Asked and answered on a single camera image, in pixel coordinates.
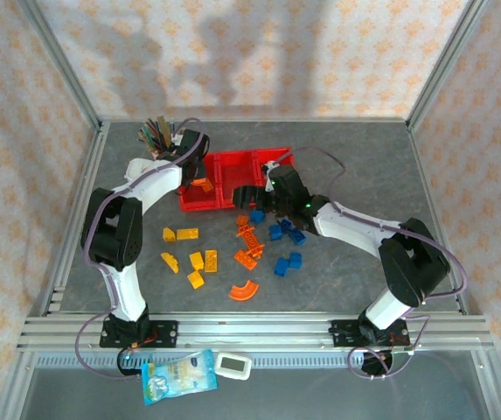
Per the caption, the aluminium mounting rail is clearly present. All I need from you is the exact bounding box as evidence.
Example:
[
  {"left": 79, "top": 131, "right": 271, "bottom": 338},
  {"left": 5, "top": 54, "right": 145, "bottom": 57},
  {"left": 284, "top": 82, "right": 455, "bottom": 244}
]
[{"left": 16, "top": 312, "right": 494, "bottom": 354}]

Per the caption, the aluminium table side rail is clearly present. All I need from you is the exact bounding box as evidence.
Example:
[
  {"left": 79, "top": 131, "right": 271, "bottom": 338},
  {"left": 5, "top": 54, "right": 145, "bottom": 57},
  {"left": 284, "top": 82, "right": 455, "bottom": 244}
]
[
  {"left": 39, "top": 122, "right": 111, "bottom": 316},
  {"left": 405, "top": 122, "right": 470, "bottom": 316}
]

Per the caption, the yellow curved lego brick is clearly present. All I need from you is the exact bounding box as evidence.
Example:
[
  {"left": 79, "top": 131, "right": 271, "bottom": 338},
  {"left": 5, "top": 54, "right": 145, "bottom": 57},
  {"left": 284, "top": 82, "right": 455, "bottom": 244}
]
[{"left": 159, "top": 252, "right": 180, "bottom": 274}]

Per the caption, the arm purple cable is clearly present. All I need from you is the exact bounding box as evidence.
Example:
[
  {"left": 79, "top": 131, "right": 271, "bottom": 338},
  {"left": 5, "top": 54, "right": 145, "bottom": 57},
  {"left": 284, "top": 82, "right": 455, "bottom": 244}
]
[
  {"left": 270, "top": 146, "right": 470, "bottom": 382},
  {"left": 76, "top": 116, "right": 211, "bottom": 382}
]

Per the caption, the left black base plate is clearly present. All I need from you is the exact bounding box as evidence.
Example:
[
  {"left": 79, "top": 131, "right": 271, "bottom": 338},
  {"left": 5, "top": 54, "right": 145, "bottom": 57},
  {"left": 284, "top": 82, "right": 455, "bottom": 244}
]
[{"left": 99, "top": 318, "right": 179, "bottom": 350}]

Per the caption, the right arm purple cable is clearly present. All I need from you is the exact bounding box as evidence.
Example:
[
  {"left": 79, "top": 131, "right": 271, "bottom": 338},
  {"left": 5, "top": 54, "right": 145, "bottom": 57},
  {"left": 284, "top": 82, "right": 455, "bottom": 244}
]
[{"left": 270, "top": 146, "right": 470, "bottom": 382}]

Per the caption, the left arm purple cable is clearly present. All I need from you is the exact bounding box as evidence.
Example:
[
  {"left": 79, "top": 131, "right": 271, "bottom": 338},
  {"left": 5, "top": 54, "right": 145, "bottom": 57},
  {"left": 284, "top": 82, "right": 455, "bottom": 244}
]
[{"left": 76, "top": 116, "right": 211, "bottom": 382}]

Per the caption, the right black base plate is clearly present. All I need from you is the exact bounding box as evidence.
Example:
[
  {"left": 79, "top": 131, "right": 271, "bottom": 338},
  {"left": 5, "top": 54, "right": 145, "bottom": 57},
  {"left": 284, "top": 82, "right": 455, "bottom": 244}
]
[{"left": 328, "top": 318, "right": 411, "bottom": 349}]

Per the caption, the white square clock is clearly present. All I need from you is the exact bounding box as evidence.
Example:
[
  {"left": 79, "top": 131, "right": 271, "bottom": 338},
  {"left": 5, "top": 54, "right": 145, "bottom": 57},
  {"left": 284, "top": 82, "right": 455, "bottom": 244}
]
[{"left": 123, "top": 157, "right": 153, "bottom": 180}]

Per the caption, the coloured pencils bundle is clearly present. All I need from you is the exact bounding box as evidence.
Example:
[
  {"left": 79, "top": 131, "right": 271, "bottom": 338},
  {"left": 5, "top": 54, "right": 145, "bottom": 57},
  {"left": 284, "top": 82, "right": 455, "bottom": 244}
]
[{"left": 138, "top": 115, "right": 175, "bottom": 152}]

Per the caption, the white digital timer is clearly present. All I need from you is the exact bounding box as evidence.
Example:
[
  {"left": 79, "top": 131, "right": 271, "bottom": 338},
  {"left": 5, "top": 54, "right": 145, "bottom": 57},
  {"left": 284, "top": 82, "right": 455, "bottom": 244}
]
[{"left": 213, "top": 351, "right": 254, "bottom": 382}]

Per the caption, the aluminium frame post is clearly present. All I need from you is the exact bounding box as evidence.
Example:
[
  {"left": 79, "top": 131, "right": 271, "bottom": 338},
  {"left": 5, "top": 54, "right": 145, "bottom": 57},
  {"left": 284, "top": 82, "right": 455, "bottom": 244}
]
[
  {"left": 407, "top": 0, "right": 490, "bottom": 130},
  {"left": 16, "top": 0, "right": 102, "bottom": 130}
]

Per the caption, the orange lego arch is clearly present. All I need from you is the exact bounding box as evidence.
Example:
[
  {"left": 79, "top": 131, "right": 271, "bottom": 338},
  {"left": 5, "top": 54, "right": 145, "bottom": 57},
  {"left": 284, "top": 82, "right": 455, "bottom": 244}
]
[{"left": 227, "top": 279, "right": 261, "bottom": 303}]

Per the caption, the aluminium table end rail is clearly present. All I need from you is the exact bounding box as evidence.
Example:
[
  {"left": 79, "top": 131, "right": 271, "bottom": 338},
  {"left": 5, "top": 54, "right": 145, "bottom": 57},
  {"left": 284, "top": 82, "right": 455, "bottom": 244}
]
[{"left": 96, "top": 115, "right": 413, "bottom": 126}]

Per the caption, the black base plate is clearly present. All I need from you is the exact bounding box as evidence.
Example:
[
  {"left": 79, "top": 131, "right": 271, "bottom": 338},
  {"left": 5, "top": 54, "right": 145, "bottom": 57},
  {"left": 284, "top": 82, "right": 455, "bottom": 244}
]
[
  {"left": 99, "top": 318, "right": 179, "bottom": 350},
  {"left": 328, "top": 318, "right": 411, "bottom": 349}
]

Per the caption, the blue white snack bag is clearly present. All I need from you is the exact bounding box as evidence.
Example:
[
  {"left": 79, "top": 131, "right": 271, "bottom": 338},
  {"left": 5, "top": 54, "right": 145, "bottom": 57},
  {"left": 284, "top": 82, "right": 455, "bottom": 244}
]
[{"left": 140, "top": 348, "right": 219, "bottom": 407}]

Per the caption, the orange lego plate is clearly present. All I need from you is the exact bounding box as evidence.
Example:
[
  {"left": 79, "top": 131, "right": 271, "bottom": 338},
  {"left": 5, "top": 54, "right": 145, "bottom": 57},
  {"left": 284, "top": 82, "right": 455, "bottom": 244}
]
[{"left": 233, "top": 249, "right": 259, "bottom": 270}]

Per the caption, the grey slotted cable duct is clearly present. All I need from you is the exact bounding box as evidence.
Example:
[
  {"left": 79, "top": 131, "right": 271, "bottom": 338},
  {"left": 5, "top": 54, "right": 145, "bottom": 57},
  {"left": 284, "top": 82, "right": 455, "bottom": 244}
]
[{"left": 31, "top": 353, "right": 413, "bottom": 371}]

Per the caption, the orange bricks group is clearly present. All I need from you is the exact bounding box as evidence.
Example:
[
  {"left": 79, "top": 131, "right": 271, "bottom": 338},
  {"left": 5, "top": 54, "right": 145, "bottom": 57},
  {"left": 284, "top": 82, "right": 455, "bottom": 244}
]
[{"left": 235, "top": 223, "right": 267, "bottom": 259}]

